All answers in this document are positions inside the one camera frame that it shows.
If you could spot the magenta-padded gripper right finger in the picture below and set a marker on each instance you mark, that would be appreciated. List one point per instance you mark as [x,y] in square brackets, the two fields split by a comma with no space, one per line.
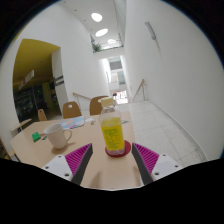
[163,166]

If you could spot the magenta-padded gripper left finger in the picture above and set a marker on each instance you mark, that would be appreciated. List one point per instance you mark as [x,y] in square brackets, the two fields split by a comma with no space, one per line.
[58,166]

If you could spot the clear bottle with yellow label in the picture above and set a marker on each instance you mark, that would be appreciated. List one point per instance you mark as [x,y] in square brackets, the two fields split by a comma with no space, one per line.
[112,133]

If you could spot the white ceramic mug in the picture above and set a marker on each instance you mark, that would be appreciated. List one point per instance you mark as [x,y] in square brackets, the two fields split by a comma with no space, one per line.
[57,136]

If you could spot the small green box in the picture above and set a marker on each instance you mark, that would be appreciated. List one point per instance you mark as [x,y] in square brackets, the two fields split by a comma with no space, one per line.
[36,136]

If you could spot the flat round red coaster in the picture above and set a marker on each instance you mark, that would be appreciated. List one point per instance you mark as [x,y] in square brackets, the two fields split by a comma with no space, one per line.
[128,148]

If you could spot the colourful printed flat mat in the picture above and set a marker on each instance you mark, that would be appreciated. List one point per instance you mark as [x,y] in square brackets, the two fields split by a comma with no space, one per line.
[73,122]

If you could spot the plain wooden chair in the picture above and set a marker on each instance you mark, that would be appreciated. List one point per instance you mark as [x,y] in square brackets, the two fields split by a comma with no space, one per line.
[42,115]

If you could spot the white paper slip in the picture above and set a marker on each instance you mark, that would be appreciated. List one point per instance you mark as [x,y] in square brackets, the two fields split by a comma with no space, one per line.
[90,120]

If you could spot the small wooden side table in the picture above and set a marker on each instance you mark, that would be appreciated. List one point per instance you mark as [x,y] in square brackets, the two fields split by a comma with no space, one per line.
[20,125]

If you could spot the wooden chair with oval hole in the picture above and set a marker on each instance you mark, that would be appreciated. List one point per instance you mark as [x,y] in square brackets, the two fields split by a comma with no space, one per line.
[95,106]
[71,111]

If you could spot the dark store shelf unit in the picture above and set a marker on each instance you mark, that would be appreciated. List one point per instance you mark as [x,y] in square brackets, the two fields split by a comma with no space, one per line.
[30,101]

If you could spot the wooden stair handrail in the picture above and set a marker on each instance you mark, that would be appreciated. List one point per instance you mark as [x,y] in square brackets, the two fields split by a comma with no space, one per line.
[140,87]
[80,96]

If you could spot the hanging white banner sign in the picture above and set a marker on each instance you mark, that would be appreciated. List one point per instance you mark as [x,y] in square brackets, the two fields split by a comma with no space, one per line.
[26,79]

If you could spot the green potted plant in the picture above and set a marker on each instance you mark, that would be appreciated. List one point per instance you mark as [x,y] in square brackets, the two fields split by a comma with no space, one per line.
[96,47]

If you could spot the group of round ceiling lights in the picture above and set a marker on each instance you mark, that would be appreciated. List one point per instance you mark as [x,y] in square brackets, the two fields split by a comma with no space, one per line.
[96,17]

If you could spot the dark wall sign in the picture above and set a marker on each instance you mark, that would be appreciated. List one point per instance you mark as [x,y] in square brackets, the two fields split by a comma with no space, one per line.
[58,81]

